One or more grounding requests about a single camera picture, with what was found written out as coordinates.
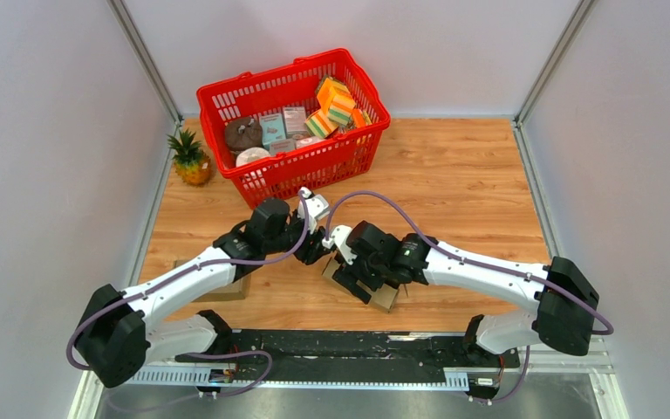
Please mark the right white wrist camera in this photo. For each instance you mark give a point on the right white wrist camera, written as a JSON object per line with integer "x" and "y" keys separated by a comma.
{"x": 337, "y": 241}

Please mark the grey small box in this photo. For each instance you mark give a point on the grey small box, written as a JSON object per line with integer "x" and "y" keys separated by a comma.
{"x": 294, "y": 122}

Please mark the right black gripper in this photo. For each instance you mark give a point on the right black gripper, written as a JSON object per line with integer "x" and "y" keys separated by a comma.
{"x": 349, "y": 275}

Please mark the brown cardboard box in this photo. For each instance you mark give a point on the brown cardboard box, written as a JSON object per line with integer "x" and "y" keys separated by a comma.
{"x": 199, "y": 277}

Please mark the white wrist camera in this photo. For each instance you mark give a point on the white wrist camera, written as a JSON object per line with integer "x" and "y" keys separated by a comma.
{"x": 337, "y": 241}
{"x": 312, "y": 208}

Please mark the red plastic shopping basket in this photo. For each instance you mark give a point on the red plastic shopping basket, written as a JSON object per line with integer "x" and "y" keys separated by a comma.
{"x": 257, "y": 94}

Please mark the small pineapple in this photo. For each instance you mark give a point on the small pineapple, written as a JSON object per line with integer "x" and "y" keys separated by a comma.
{"x": 191, "y": 163}

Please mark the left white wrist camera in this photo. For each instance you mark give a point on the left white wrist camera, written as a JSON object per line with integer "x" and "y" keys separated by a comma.
{"x": 312, "y": 208}

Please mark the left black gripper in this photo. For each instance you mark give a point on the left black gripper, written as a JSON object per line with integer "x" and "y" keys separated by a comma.
{"x": 310, "y": 253}

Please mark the teal small box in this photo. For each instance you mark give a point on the teal small box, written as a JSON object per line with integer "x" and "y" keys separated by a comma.
{"x": 273, "y": 128}

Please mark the white round tin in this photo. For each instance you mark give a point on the white round tin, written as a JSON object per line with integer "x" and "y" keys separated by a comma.
{"x": 250, "y": 155}

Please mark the orange sponge right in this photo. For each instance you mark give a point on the orange sponge right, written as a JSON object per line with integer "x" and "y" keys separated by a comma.
{"x": 359, "y": 118}

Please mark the brown round item in basket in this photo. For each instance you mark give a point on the brown round item in basket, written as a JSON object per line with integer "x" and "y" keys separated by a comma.
{"x": 243, "y": 133}

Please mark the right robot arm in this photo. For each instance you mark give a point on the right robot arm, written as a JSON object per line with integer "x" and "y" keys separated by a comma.
{"x": 554, "y": 303}

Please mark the striped sponge lower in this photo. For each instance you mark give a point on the striped sponge lower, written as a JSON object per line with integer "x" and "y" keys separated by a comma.
{"x": 318, "y": 124}

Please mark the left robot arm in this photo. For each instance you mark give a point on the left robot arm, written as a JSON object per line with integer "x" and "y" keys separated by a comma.
{"x": 121, "y": 331}

